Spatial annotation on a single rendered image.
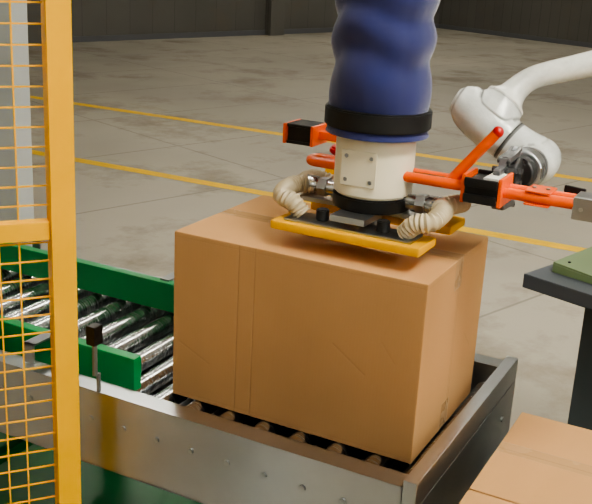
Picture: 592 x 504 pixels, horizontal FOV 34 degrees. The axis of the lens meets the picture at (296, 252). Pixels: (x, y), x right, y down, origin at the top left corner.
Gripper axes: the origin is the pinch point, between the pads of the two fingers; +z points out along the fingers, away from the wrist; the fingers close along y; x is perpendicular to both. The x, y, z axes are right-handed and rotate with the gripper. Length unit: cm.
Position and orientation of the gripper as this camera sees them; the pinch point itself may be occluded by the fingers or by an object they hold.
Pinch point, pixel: (494, 188)
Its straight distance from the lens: 202.4
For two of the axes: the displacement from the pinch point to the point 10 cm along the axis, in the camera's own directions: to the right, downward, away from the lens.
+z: -4.7, 2.4, -8.5
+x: -8.8, -1.9, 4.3
